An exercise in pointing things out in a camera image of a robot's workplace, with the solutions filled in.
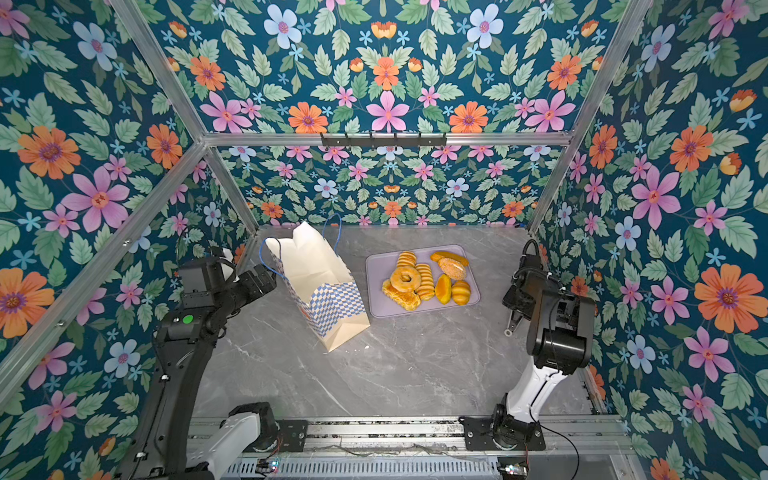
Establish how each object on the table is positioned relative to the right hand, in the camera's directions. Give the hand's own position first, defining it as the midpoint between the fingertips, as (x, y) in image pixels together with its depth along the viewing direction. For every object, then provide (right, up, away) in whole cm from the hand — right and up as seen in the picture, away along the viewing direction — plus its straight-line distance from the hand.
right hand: (518, 306), depth 97 cm
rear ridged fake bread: (-37, +15, +8) cm, 41 cm away
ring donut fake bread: (-37, +9, +2) cm, 38 cm away
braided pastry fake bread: (-36, +2, -2) cm, 36 cm away
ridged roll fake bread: (-30, +5, +1) cm, 31 cm away
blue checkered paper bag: (-57, +6, -20) cm, 60 cm away
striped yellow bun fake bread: (-19, +5, 0) cm, 20 cm away
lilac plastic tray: (-47, +13, +12) cm, 50 cm away
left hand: (-72, +13, -25) cm, 77 cm away
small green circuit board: (-69, -34, -25) cm, 81 cm away
